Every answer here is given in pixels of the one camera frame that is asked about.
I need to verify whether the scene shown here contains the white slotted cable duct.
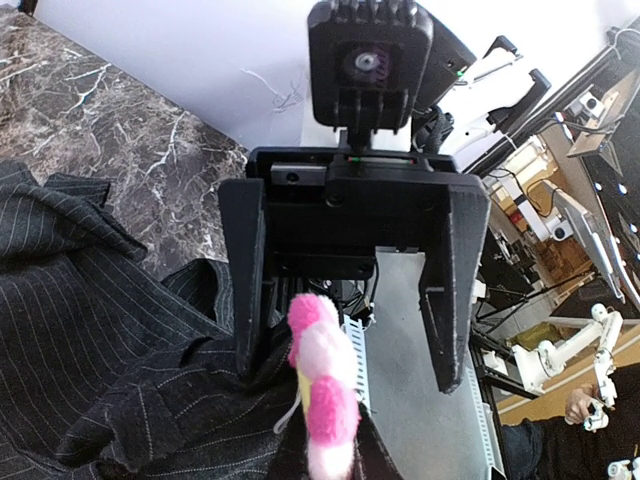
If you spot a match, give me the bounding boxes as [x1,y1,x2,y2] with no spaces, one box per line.
[364,312,502,479]

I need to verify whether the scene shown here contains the black pinstriped garment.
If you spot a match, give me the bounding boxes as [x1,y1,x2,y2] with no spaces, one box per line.
[1,160,399,479]

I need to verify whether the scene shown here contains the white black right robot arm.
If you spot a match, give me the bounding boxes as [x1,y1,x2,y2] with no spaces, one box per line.
[219,11,549,393]

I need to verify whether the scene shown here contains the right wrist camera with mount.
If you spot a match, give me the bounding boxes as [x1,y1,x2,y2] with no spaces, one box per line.
[305,0,434,151]

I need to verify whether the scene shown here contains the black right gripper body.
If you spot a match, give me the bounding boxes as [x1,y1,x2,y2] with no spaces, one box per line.
[217,143,491,281]

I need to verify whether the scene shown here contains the pink white beaded brooch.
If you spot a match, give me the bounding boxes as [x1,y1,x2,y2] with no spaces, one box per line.
[287,293,360,479]

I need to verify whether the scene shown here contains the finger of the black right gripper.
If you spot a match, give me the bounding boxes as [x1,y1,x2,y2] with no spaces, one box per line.
[218,179,265,379]
[418,177,490,393]

